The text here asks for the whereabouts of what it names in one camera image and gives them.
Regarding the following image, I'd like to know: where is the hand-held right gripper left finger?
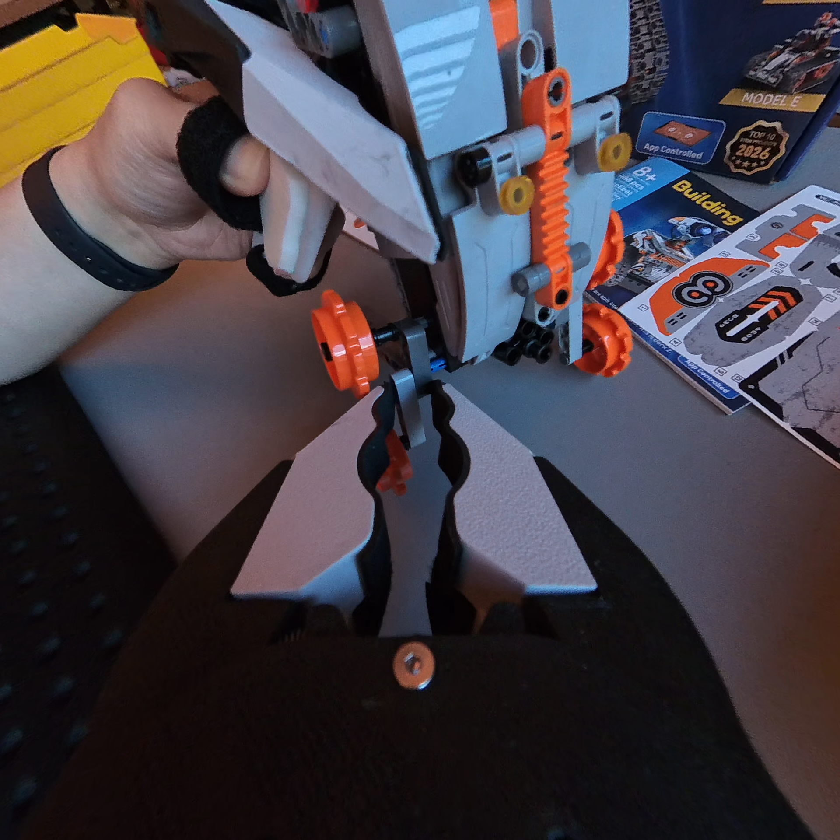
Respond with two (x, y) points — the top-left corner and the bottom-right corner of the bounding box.
(230, 386), (395, 637)

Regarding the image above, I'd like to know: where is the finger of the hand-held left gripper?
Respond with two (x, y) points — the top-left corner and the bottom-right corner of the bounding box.
(209, 0), (442, 265)

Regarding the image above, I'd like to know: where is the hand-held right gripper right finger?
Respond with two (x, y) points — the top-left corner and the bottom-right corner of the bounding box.
(430, 384), (598, 634)

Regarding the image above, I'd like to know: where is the small orange connector piece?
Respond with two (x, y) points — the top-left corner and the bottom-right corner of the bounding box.
(377, 432), (416, 497)

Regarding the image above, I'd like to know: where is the grey orange brick robot model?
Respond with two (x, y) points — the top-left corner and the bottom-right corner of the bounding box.
(276, 0), (634, 454)

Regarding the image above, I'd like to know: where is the person's left forearm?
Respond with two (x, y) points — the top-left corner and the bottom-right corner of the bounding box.
(0, 174), (177, 388)

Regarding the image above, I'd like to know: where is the person's left hand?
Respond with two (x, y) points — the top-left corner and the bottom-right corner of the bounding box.
(49, 79), (273, 271)

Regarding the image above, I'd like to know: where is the yellow plastic bin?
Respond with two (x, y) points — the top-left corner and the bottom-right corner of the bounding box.
(0, 13), (169, 189)

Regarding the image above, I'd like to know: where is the black wristband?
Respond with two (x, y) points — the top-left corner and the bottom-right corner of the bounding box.
(21, 147), (179, 293)

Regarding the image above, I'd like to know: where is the grey orange sticker sheet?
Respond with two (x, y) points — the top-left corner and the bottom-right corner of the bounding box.
(619, 185), (840, 471)

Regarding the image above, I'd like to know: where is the blue instruction booklet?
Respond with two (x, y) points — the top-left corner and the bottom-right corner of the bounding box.
(583, 157), (763, 416)

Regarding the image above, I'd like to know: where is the blue toy kit box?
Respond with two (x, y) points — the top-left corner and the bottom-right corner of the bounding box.
(622, 0), (840, 186)

